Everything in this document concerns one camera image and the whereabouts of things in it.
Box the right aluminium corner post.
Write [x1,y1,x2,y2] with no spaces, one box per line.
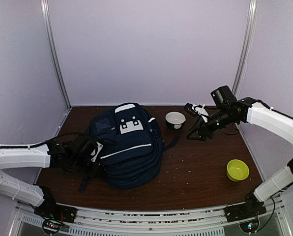
[232,0,258,96]

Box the navy blue student backpack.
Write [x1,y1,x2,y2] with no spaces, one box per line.
[79,103,179,192]

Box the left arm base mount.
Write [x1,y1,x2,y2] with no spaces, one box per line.
[32,186,77,236]

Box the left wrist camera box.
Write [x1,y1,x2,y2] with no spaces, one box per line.
[68,136,103,162]

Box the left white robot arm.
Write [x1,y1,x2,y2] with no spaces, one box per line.
[0,136,103,218]

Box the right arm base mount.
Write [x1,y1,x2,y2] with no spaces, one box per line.
[224,192,266,234]

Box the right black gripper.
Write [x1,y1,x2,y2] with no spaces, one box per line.
[186,107,237,141]

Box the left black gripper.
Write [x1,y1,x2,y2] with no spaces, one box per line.
[69,156,104,178]

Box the left aluminium corner post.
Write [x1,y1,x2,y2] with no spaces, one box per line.
[41,0,72,110]

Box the aluminium front rail frame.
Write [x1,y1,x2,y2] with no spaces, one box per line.
[7,196,293,236]

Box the lime green bowl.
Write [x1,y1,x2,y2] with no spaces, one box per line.
[226,159,249,182]

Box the aluminium corner post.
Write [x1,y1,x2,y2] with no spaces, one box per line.
[232,0,258,96]
[41,0,72,110]

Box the white and navy bowl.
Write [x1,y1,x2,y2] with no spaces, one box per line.
[165,111,186,130]

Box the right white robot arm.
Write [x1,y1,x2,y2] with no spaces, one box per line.
[184,97,293,217]

